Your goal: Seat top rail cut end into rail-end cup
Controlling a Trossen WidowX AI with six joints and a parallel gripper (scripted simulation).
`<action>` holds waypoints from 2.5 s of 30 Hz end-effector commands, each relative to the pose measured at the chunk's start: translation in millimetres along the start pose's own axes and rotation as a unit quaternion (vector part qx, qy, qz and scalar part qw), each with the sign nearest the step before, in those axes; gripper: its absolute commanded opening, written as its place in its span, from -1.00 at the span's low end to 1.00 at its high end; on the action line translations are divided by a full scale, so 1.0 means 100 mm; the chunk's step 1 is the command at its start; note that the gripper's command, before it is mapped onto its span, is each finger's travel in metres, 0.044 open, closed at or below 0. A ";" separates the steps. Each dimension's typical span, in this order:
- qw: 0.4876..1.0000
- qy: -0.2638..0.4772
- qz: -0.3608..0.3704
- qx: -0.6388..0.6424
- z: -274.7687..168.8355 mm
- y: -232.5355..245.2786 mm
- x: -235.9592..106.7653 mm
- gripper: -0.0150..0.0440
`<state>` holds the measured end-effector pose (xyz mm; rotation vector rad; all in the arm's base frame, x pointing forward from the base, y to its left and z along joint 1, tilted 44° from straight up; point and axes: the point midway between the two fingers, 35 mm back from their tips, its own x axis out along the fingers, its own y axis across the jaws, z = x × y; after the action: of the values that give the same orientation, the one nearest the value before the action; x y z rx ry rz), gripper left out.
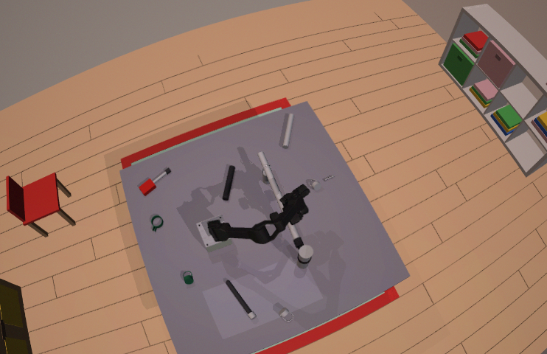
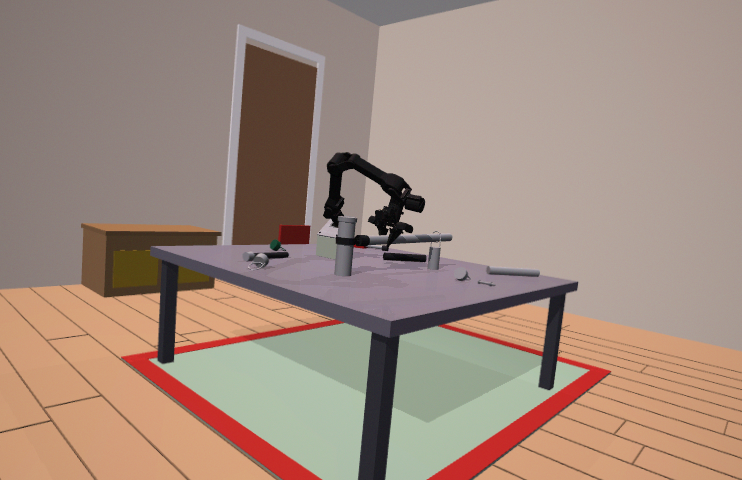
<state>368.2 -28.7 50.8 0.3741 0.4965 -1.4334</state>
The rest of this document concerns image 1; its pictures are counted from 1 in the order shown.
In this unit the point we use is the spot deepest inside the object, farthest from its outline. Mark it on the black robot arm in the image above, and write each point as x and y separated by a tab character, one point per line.
294	204

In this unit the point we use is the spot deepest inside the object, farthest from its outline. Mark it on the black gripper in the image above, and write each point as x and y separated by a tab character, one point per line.
275	215

